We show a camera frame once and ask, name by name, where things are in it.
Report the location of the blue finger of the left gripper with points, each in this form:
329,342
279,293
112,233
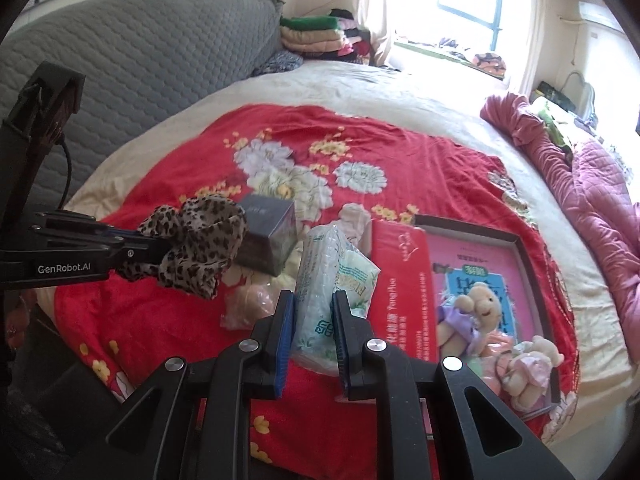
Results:
120,247

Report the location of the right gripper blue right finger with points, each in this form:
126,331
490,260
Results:
350,334

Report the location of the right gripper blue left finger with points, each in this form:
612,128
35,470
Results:
283,328

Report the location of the red tissue box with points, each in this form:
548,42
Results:
403,308

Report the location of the leopard print scrunchie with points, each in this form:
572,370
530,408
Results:
204,236

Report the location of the teddy bear purple dress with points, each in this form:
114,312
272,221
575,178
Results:
463,324

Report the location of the green white tissue pack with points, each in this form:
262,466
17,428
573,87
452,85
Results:
357,277

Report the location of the pink hair tie pack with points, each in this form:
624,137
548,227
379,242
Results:
494,358

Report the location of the teddy bear pink dress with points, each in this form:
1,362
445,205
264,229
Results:
527,375

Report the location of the operator left hand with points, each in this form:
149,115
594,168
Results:
18,318

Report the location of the pink puff in bag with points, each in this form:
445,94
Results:
248,304

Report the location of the red floral blanket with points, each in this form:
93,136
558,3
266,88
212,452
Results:
123,329

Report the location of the dark blue square box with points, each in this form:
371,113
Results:
271,233

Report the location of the pink book tray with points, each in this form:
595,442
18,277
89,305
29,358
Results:
463,253

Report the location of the grey quilted headboard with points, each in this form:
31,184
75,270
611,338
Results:
144,61

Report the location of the dark patterned pillow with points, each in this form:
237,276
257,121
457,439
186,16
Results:
282,61

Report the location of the beige bed sheet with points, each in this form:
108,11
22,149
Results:
343,141

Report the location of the pink quilted duvet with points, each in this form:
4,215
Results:
592,192

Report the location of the folded blankets stack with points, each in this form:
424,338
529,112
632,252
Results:
335,36

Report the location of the clothes on window sill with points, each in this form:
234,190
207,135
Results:
448,49

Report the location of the left beige curtain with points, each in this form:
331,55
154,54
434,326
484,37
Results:
378,17

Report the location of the beige curtain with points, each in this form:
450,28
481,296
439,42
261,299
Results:
378,17
528,41

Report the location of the right beige curtain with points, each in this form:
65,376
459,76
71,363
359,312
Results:
528,41

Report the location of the white air conditioner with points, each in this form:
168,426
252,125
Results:
600,15

